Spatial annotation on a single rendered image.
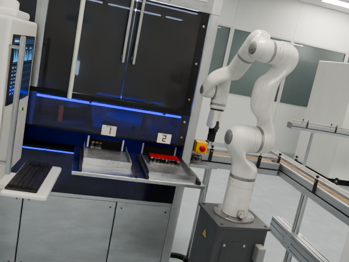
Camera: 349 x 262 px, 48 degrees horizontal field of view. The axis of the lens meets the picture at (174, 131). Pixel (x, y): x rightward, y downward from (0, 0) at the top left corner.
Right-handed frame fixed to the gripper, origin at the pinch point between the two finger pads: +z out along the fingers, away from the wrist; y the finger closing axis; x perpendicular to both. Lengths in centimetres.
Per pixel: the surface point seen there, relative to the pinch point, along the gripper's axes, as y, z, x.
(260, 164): -46, 22, 56
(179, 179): 1.9, 24.4, -13.1
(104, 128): -35, 10, -54
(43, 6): -34, -51, -96
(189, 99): -34.8, -15.3, -6.4
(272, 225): -44, 65, 75
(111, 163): -9, 24, -49
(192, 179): 2.0, 23.9, -6.0
